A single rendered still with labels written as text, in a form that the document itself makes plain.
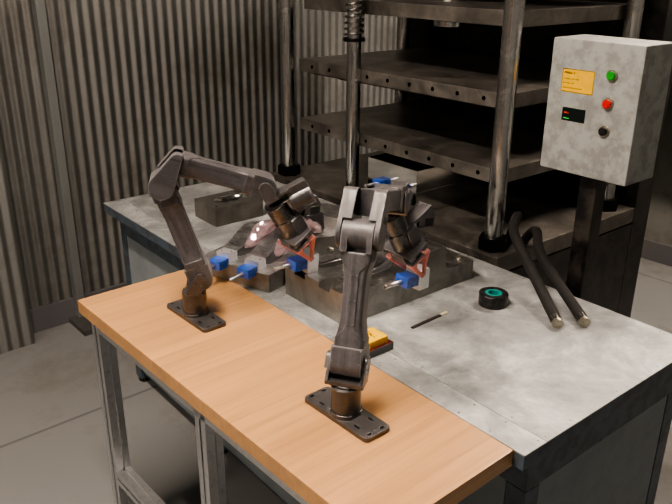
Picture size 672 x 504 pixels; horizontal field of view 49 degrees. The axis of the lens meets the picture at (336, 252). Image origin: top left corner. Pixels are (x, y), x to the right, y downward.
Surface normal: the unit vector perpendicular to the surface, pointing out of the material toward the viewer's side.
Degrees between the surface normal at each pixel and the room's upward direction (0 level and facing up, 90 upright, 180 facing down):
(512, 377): 0
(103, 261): 90
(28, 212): 90
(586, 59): 90
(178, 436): 0
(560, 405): 0
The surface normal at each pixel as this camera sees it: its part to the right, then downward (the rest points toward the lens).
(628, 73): -0.77, 0.23
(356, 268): -0.30, 0.11
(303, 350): 0.00, -0.93
